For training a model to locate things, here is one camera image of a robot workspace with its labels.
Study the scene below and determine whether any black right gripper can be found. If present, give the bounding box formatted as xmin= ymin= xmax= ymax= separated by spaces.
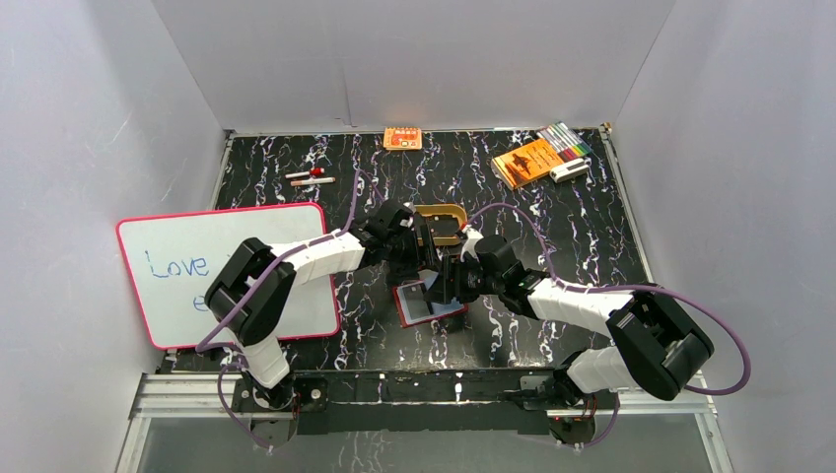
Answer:
xmin=422 ymin=255 xmax=503 ymax=304

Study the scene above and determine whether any black VIP card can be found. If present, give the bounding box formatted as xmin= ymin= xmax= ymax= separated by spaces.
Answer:
xmin=403 ymin=283 xmax=431 ymax=320

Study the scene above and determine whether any red leather card holder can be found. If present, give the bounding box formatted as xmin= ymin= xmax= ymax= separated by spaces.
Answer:
xmin=392 ymin=271 xmax=468 ymax=328

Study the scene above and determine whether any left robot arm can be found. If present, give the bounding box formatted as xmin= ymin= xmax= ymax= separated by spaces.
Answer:
xmin=196 ymin=199 xmax=441 ymax=410

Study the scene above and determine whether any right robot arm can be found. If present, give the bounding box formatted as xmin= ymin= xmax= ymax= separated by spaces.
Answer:
xmin=425 ymin=229 xmax=714 ymax=408

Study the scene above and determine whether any tan oval tray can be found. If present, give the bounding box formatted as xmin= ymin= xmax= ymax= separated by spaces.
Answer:
xmin=414 ymin=203 xmax=467 ymax=247

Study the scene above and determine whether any small orange spiral notepad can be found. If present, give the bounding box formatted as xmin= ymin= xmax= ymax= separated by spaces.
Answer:
xmin=383 ymin=127 xmax=423 ymax=151

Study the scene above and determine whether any orange capped white marker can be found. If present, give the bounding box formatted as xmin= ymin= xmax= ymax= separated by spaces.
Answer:
xmin=290 ymin=177 xmax=336 ymax=187

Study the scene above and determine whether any orange yellow book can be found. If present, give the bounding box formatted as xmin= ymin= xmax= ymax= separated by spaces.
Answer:
xmin=490 ymin=138 xmax=565 ymax=190

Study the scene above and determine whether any red capped white marker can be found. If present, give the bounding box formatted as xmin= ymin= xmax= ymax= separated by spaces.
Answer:
xmin=285 ymin=168 xmax=324 ymax=180

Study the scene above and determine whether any white stapler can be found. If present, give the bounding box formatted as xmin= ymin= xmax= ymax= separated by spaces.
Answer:
xmin=549 ymin=158 xmax=589 ymax=183

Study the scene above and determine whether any pack of coloured markers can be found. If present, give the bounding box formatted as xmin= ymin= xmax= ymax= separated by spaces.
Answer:
xmin=536 ymin=121 xmax=592 ymax=162

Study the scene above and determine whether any pink framed whiteboard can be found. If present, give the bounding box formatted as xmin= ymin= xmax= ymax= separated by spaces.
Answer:
xmin=116 ymin=203 xmax=326 ymax=350

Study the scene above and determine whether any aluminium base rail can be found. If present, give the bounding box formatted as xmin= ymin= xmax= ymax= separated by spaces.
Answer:
xmin=117 ymin=369 xmax=732 ymax=472

